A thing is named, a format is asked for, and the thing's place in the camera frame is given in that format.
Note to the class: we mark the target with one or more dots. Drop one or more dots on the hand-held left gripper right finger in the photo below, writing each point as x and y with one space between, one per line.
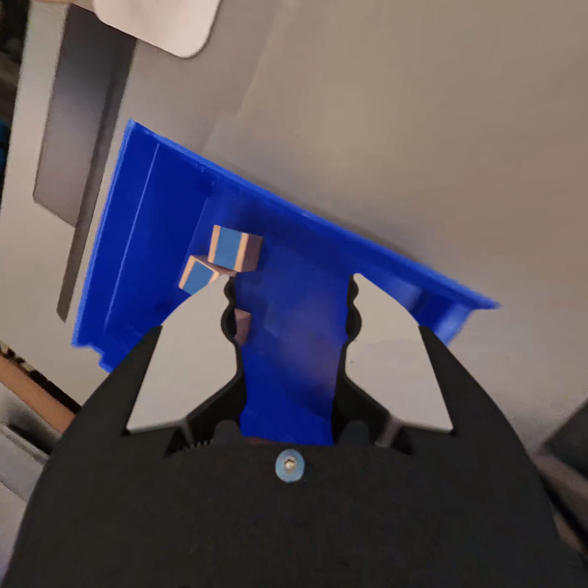
395 367

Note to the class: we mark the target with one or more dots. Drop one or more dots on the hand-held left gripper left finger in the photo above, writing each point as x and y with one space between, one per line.
183 367

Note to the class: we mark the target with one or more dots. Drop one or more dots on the wooden block with blue stripe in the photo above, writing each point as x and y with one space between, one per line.
242 326
197 275
234 248

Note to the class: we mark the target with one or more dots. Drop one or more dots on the blue plastic bin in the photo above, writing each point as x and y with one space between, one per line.
151 229

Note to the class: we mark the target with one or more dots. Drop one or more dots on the white document stand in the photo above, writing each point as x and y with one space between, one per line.
160 27

